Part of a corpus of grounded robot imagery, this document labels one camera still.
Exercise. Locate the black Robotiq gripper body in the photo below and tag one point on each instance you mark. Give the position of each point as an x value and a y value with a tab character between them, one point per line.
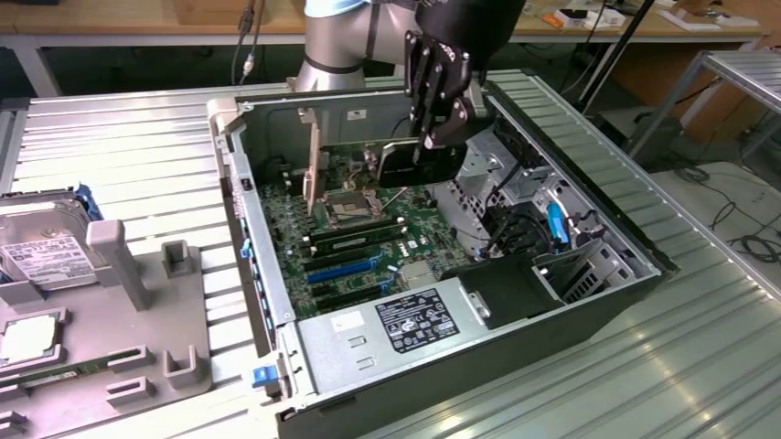
464	27

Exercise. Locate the Nvidia Quadro graphics card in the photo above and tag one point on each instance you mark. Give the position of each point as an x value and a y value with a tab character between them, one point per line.
402	169

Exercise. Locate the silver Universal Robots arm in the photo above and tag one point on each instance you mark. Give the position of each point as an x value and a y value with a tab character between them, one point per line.
333	46

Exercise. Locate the wooden desk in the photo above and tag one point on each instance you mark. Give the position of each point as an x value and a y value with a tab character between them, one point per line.
540	29

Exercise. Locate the metal disk bay cage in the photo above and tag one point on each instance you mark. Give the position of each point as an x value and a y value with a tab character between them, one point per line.
488	183

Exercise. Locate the orange and white box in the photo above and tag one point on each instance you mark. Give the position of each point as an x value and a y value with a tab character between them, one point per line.
559	19

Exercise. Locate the small black device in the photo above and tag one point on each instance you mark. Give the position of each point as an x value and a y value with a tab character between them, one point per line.
577	13

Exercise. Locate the green motherboard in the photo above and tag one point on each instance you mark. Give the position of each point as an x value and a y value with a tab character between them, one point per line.
421	219

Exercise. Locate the CPU socket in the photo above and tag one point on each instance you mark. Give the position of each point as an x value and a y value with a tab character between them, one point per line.
353	211

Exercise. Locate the small white box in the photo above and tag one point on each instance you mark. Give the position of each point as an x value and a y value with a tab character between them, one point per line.
607	19

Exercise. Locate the black slanted pole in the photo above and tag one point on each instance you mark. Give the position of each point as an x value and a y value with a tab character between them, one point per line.
611	59

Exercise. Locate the black RAM slot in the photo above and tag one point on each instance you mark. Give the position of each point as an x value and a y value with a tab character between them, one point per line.
350	230

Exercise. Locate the green RAM stick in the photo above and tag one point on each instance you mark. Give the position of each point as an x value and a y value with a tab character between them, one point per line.
67	372
357	242

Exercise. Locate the silver chipset heatsink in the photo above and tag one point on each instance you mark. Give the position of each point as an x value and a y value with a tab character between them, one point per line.
418	272

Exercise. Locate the long black expansion slot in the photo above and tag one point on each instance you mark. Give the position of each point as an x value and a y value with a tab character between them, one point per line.
336	261
354	300
350	290

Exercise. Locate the black box on floor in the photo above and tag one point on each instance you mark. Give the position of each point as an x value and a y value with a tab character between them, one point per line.
659	137

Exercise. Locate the brown cabinet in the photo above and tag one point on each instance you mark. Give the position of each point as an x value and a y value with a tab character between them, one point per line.
659	78

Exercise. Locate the blue expansion slot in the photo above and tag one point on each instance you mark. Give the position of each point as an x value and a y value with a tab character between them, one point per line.
342	273

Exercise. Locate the flat white tray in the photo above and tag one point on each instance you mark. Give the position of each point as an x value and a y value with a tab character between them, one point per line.
689	20

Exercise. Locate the black plastic air shroud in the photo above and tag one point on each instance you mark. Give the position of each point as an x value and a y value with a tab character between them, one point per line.
501	292

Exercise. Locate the perforated metal disk bay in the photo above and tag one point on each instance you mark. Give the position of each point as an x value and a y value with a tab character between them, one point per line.
599	274

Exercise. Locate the grey power supply unit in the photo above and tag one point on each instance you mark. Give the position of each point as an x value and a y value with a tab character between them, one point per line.
342	352

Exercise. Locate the open black PC case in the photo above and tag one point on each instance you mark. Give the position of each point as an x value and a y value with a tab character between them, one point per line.
488	366

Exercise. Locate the blue plastic disk carrier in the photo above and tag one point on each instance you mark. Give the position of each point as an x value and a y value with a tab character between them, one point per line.
89	206

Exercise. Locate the blue case latch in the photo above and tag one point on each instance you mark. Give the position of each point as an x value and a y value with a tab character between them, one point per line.
262	375

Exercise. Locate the silver hard disk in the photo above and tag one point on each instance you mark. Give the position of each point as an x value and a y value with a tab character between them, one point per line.
37	256

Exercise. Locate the grey parts rack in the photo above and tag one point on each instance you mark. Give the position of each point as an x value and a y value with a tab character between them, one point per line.
91	329

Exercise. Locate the silver CPU chip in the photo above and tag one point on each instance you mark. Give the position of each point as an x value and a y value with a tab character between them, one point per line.
27	338

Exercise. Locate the metal frame table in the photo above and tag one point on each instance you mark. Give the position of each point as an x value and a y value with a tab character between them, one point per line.
739	68

